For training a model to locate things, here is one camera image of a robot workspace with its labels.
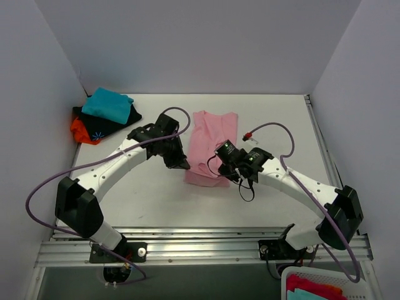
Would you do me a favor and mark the orange folded t-shirt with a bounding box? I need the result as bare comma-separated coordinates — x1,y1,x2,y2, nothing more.
70,117,101,145

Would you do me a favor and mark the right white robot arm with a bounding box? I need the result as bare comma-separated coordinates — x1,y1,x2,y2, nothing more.
215,140,364,258

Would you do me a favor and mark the red shirt in basket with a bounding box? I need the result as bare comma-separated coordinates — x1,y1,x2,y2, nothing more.
286,274,330,299

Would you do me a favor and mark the black folded t-shirt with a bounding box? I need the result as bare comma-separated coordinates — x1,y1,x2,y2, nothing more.
72,106,142,141

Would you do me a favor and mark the teal shirt in basket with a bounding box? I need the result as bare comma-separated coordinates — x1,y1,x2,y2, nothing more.
286,289,325,300

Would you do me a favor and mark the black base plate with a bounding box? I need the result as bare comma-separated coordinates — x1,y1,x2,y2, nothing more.
89,242,148,264
258,239,313,261

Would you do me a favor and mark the black thin cable right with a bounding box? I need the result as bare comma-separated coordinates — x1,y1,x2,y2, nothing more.
206,154,256,203

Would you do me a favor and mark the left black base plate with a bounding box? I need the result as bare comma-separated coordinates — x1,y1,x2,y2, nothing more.
89,242,148,264

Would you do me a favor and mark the orange shirt in basket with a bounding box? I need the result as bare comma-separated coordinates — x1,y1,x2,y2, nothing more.
324,284,343,295

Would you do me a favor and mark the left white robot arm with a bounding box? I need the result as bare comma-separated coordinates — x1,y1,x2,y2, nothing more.
55,113,190,262

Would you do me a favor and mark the pink t-shirt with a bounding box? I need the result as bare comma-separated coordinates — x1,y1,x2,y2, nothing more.
184,111,238,188

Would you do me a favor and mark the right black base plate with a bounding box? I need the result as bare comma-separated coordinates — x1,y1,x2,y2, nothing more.
258,239,313,261

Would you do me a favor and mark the aluminium rail frame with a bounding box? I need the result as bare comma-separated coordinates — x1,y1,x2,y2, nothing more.
34,95,374,269

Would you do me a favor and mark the teal folded t-shirt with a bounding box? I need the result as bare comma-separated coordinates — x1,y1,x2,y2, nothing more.
82,87,134,124

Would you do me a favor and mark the white laundry basket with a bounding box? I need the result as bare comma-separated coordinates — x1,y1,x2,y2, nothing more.
281,266,374,299

